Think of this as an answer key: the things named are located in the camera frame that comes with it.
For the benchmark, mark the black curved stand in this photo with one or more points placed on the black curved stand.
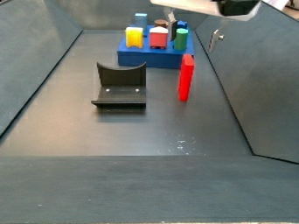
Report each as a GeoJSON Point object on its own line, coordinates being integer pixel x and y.
{"type": "Point", "coordinates": [121, 86]}

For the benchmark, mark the red pentagon house block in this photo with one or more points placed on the red pentagon house block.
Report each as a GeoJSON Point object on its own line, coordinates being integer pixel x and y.
{"type": "Point", "coordinates": [157, 37]}

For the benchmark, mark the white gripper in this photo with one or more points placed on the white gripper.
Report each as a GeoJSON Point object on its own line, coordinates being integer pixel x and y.
{"type": "Point", "coordinates": [205, 7]}

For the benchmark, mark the blue star block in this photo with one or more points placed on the blue star block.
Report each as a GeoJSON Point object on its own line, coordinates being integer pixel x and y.
{"type": "Point", "coordinates": [181, 25]}

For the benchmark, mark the yellow arch block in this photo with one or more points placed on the yellow arch block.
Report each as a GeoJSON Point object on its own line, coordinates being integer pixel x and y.
{"type": "Point", "coordinates": [133, 37]}

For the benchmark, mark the red two-legged block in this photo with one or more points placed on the red two-legged block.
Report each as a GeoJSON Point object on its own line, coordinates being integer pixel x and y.
{"type": "Point", "coordinates": [185, 77]}

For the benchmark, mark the blue foam shape board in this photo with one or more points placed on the blue foam shape board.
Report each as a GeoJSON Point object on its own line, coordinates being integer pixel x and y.
{"type": "Point", "coordinates": [161, 58]}

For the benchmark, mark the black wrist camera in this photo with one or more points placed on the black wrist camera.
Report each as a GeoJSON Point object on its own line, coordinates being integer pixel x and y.
{"type": "Point", "coordinates": [234, 7]}

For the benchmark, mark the green hexagon block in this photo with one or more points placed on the green hexagon block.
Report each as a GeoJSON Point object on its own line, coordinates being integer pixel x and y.
{"type": "Point", "coordinates": [180, 39]}

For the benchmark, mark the light blue rectangular block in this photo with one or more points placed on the light blue rectangular block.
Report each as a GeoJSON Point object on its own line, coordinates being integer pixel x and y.
{"type": "Point", "coordinates": [140, 22]}

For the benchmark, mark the brown cylinder block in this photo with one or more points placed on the brown cylinder block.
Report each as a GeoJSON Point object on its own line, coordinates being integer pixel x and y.
{"type": "Point", "coordinates": [160, 22]}

